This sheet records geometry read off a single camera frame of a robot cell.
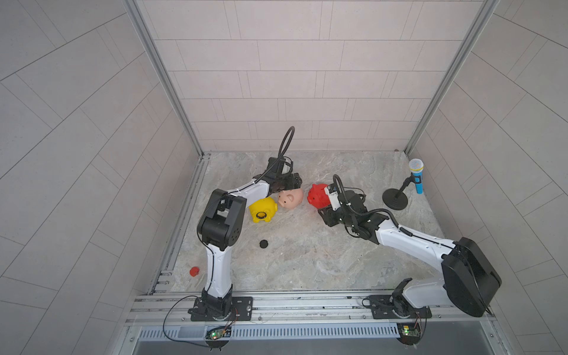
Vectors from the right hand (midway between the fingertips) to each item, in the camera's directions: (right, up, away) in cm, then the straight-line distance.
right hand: (322, 209), depth 85 cm
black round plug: (-23, -13, 0) cm, 26 cm away
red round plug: (-46, -21, -8) cm, 51 cm away
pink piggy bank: (-13, +4, +3) cm, 13 cm away
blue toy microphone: (+33, +17, -6) cm, 38 cm away
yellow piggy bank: (-23, 0, +1) cm, 23 cm away
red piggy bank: (-1, +4, +5) cm, 7 cm away
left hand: (-9, +11, +14) cm, 19 cm away
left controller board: (-33, -33, -22) cm, 52 cm away
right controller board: (+25, -35, -17) cm, 47 cm away
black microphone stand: (+34, +2, +12) cm, 36 cm away
